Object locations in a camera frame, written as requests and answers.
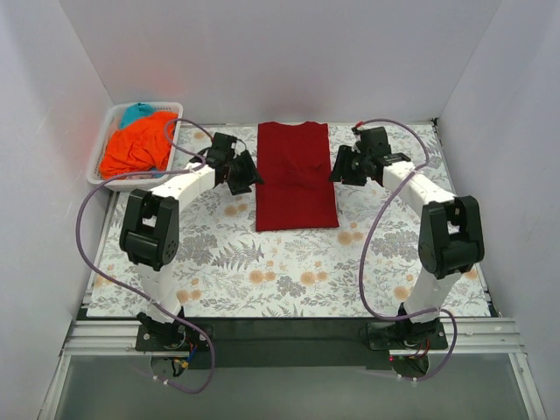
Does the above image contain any dark red t-shirt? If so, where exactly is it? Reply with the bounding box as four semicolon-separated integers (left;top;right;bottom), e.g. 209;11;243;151
255;122;339;232

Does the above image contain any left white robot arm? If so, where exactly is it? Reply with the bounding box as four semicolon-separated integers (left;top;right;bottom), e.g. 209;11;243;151
119;133;263;350

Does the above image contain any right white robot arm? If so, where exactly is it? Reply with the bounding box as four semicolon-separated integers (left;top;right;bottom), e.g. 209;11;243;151
329;119;485;352

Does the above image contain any orange t-shirt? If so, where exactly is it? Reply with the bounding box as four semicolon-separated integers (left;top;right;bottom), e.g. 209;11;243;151
99;111;178;179

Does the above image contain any floral patterned table mat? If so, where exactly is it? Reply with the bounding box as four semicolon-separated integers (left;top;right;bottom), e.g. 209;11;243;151
83;123;491;318

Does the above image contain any teal t-shirt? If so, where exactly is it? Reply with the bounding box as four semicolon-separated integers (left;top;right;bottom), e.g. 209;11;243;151
119;102;156;130

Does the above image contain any white plastic laundry basket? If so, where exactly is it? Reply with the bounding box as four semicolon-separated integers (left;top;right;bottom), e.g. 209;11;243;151
87;101;183;192

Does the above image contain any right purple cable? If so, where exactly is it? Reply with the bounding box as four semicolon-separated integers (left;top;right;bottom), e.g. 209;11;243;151
352;117;459;382

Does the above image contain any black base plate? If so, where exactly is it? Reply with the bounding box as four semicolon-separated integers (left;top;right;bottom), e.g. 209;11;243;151
163;318;452;370

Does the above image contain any aluminium frame rail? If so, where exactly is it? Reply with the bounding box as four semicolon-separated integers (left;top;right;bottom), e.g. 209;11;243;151
63;317;525;355

